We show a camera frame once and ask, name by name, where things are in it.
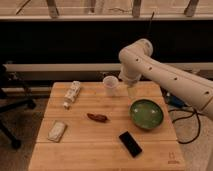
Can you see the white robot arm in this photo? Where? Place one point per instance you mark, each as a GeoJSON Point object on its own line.
{"type": "Point", "coordinates": [136, 62]}

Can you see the black smartphone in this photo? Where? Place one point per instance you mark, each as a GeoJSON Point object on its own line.
{"type": "Point", "coordinates": [130, 143]}

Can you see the red-brown chili pepper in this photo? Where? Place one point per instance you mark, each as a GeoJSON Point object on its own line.
{"type": "Point", "coordinates": [97, 117]}

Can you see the green ceramic bowl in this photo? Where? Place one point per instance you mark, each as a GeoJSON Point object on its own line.
{"type": "Point", "coordinates": [146, 114]}

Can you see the black office chair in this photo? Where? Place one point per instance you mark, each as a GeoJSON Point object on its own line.
{"type": "Point", "coordinates": [5, 76]}

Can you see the white toothpaste tube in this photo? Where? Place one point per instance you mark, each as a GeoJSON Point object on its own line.
{"type": "Point", "coordinates": [71, 94]}

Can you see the white ceramic cup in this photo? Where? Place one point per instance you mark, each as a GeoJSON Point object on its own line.
{"type": "Point", "coordinates": [110, 83]}

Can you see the blue box on floor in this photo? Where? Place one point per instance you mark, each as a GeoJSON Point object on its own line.
{"type": "Point", "coordinates": [174, 101]}

